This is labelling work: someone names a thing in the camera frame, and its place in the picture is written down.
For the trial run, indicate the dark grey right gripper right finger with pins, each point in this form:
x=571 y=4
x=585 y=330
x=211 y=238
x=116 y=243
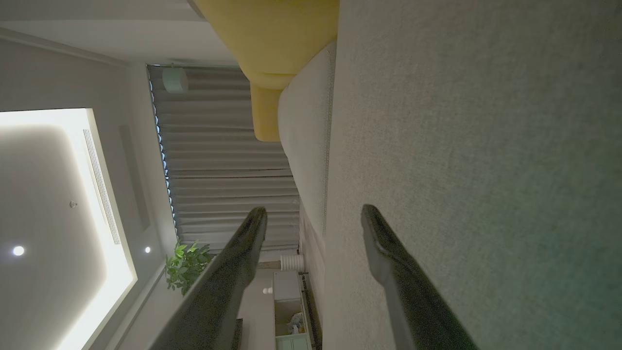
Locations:
x=408 y=301

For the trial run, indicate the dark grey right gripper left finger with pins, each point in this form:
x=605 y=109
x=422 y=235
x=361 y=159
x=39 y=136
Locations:
x=218 y=291

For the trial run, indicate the green potted plant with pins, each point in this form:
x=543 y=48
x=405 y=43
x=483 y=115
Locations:
x=187 y=266

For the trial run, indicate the small white globe lamp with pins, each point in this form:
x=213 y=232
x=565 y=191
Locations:
x=267 y=290

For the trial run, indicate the light grey low cabinet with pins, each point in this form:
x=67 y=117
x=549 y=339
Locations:
x=289 y=311

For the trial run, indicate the white ribbed cylinder appliance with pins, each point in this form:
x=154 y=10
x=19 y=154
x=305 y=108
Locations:
x=292 y=262

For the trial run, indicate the grey pleated curtain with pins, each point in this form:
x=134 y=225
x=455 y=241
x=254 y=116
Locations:
x=223 y=155

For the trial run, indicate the large grey sofa chaise cushion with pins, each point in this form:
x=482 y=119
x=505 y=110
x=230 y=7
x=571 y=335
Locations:
x=476 y=146

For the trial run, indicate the grey sofa seat cushion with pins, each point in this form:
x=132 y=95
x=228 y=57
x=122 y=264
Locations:
x=306 y=136

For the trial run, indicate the pale cylindrical ceiling fixture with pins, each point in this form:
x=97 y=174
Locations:
x=175 y=80

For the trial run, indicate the wide yellow sofa back cushion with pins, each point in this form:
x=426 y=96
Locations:
x=272 y=34

